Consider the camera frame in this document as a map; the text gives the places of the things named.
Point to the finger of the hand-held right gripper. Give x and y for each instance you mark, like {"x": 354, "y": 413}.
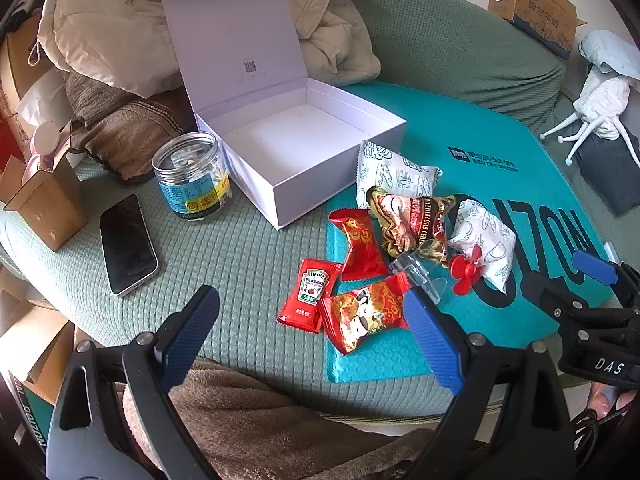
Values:
{"x": 592, "y": 265}
{"x": 550, "y": 295}

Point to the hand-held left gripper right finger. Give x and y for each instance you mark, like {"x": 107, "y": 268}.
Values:
{"x": 430, "y": 340}

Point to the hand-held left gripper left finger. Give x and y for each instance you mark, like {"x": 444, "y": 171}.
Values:
{"x": 192, "y": 330}

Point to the clear plastic piece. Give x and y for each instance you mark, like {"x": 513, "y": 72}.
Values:
{"x": 420, "y": 275}

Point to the red cartoon snack packet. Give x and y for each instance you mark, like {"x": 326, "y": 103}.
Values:
{"x": 365, "y": 315}

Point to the white patterned snack packet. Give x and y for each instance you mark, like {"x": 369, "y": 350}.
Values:
{"x": 390, "y": 170}
{"x": 485, "y": 240}

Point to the red gold snack packet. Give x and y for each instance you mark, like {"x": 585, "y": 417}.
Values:
{"x": 362, "y": 245}

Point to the red ketchup sachet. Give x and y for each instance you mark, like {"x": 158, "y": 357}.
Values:
{"x": 307, "y": 295}

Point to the brown gold cereal packet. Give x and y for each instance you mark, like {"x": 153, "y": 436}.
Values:
{"x": 410, "y": 220}

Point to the white gift box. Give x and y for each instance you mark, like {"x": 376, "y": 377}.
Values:
{"x": 270, "y": 150}

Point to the person's right hand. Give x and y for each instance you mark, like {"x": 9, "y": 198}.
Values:
{"x": 600, "y": 400}

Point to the green textured sofa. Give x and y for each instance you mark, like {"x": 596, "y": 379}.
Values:
{"x": 225, "y": 270}

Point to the dark cloth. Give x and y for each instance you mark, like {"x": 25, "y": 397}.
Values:
{"x": 610, "y": 175}

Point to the brown fleece blanket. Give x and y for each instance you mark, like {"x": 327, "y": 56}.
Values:
{"x": 250, "y": 410}

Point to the black smartphone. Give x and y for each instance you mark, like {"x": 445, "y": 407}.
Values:
{"x": 127, "y": 245}

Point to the clear plastic jar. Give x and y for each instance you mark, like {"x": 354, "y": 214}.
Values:
{"x": 192, "y": 180}

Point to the small brown cardboard box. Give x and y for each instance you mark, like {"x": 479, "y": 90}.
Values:
{"x": 47, "y": 205}

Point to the brown striped cushion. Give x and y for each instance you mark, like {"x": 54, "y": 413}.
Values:
{"x": 125, "y": 130}

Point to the light blue cloth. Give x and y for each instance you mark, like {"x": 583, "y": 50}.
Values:
{"x": 615, "y": 52}

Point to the white round lid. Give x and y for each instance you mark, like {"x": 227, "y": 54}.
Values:
{"x": 47, "y": 140}

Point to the red box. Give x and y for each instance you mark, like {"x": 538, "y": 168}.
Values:
{"x": 7, "y": 140}

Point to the printed cardboard shipping box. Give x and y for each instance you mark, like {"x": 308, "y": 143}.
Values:
{"x": 540, "y": 0}

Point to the white paper bag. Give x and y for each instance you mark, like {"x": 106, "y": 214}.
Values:
{"x": 42, "y": 95}

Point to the beige padded jacket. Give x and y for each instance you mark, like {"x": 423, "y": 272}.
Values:
{"x": 100, "y": 35}

